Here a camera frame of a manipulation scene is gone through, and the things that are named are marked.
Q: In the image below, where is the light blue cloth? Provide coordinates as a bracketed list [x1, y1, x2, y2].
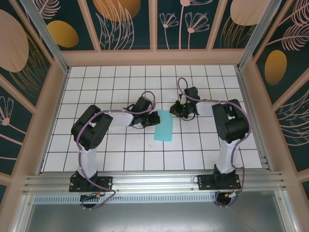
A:
[153, 109, 175, 143]

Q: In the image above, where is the grey metal sheet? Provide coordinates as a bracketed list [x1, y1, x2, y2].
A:
[14, 190, 299, 232]

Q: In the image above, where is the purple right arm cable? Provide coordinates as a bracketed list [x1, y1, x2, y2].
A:
[177, 77, 253, 209]

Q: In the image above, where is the aluminium side rail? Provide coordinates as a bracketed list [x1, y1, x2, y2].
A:
[235, 67, 273, 173]

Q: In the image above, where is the aluminium mounting rail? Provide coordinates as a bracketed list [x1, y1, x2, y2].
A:
[23, 170, 289, 194]

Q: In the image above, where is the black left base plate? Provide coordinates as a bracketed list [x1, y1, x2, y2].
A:
[69, 175, 114, 193]

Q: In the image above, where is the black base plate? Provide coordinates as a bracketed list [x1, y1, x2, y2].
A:
[69, 175, 114, 193]
[197, 174, 242, 191]

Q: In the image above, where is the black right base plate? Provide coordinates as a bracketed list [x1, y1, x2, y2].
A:
[197, 174, 242, 191]

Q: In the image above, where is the grey slotted cable duct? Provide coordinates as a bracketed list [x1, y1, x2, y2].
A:
[33, 194, 218, 205]

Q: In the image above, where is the aluminium corner post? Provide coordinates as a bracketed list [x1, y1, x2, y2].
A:
[19, 0, 71, 74]
[236, 0, 283, 71]

